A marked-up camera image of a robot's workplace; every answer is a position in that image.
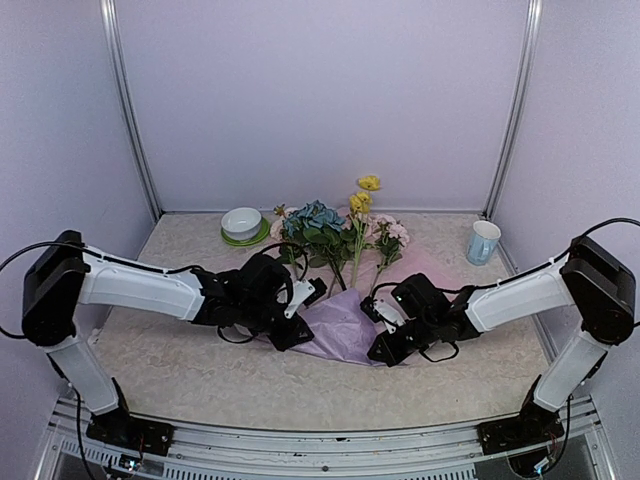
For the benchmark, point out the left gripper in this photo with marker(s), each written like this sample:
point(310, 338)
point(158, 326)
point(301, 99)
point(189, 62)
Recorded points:
point(286, 339)

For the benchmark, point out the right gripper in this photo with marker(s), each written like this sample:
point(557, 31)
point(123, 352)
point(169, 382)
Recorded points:
point(391, 355)

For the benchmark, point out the purple wrapping paper sheet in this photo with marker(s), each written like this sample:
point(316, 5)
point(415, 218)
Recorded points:
point(342, 332)

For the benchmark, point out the blue fake flower bunch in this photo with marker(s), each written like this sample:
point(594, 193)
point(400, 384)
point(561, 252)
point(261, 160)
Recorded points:
point(322, 233)

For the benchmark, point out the yellow fake flower stem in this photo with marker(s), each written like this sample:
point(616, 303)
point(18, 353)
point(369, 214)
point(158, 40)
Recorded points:
point(360, 204)

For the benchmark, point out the pink fake rose bunch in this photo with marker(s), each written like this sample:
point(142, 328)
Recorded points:
point(279, 234)

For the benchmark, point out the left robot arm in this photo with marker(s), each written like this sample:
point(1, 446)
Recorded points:
point(259, 299)

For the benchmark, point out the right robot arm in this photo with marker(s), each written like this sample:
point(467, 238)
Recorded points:
point(585, 275)

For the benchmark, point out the green plate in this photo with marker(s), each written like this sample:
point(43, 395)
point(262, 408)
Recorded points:
point(262, 235)

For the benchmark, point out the white ceramic bowl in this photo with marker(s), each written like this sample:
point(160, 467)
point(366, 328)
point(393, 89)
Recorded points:
point(241, 223)

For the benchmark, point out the light blue mug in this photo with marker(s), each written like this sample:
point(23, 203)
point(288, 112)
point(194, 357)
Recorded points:
point(483, 240)

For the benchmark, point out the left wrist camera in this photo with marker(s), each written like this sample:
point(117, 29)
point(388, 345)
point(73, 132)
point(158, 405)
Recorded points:
point(302, 290)

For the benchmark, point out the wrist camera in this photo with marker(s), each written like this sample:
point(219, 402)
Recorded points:
point(302, 290)
point(379, 311)

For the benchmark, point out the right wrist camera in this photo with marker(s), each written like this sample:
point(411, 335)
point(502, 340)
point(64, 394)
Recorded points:
point(379, 311)

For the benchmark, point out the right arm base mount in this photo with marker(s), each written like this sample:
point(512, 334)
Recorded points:
point(512, 433)

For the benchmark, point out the front aluminium rail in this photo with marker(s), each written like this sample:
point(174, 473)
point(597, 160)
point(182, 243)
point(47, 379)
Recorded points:
point(207, 451)

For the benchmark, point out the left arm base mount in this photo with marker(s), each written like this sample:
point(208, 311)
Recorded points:
point(136, 434)

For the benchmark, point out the right aluminium frame post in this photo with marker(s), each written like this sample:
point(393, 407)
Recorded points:
point(517, 106)

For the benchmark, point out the aluminium frame post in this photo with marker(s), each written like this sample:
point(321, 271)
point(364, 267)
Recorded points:
point(109, 14)
point(517, 106)

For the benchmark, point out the left aluminium frame post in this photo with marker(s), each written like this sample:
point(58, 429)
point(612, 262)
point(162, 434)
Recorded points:
point(109, 14)

